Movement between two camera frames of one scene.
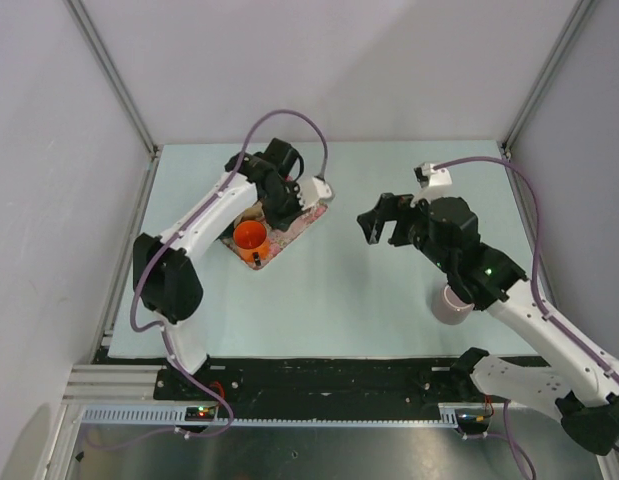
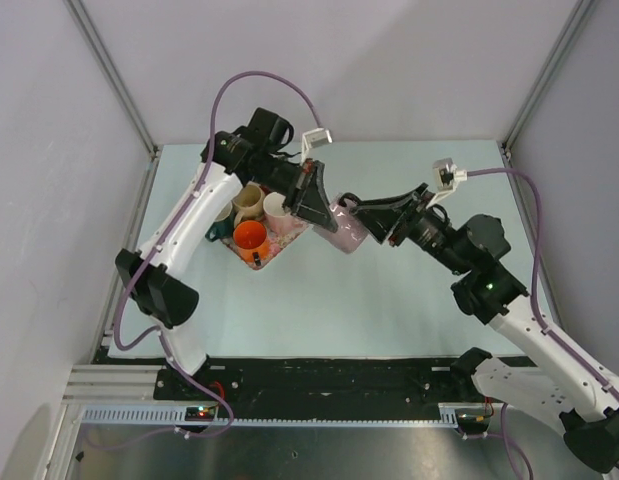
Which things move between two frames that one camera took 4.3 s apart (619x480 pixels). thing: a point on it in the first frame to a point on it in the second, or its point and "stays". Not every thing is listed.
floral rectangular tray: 279,240 stays
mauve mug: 449,308 to 350,233
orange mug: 251,236 stays
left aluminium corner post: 83,19 stays
